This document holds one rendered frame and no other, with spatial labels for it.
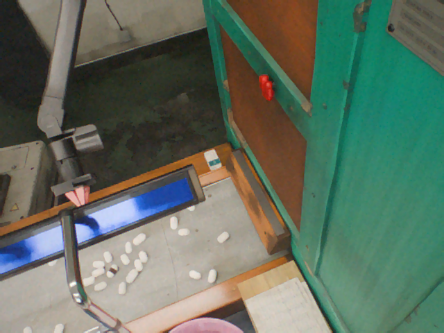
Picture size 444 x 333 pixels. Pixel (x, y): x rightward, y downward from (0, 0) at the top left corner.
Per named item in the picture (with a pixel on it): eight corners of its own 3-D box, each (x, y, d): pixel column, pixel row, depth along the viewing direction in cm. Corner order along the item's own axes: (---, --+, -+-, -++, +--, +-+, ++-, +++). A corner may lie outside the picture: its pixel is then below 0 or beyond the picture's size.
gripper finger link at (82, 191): (93, 214, 92) (80, 179, 91) (65, 224, 91) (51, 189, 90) (98, 211, 98) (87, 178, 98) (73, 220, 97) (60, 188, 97)
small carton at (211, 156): (205, 157, 114) (203, 152, 112) (215, 152, 114) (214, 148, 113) (211, 171, 110) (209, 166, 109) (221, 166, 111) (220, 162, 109)
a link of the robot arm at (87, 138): (46, 121, 97) (39, 116, 89) (89, 108, 100) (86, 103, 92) (62, 163, 98) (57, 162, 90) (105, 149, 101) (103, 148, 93)
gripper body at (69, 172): (92, 180, 92) (82, 152, 92) (52, 194, 90) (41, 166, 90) (98, 179, 98) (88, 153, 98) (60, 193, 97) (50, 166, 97)
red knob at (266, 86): (257, 91, 62) (255, 71, 58) (268, 87, 62) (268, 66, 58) (268, 107, 59) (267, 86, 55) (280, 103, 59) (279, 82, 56)
